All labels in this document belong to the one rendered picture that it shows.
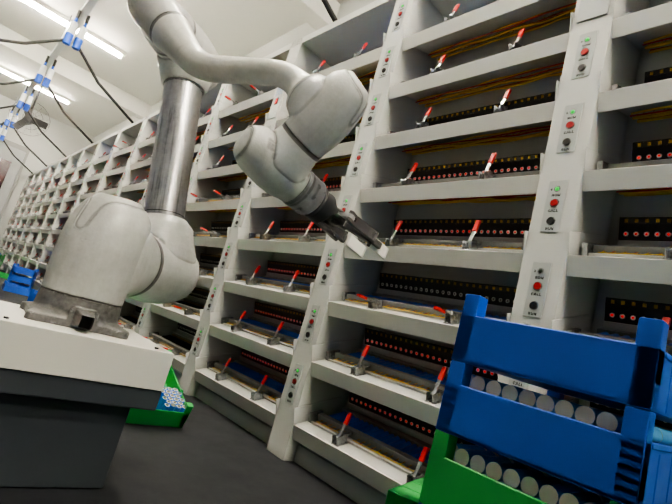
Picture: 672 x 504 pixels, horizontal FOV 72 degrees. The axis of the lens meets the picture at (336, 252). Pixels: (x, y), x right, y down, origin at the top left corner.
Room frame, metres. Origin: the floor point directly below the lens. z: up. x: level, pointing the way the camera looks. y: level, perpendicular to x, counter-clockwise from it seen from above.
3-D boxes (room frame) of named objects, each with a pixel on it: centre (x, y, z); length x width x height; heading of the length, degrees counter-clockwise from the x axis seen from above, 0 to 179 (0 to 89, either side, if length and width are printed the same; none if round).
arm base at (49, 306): (0.96, 0.46, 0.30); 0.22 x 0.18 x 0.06; 35
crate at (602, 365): (0.57, -0.34, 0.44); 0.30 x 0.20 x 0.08; 131
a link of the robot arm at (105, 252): (0.99, 0.47, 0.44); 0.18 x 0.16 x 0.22; 164
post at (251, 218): (2.11, 0.38, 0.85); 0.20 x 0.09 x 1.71; 130
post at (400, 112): (1.57, -0.07, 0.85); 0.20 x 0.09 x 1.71; 130
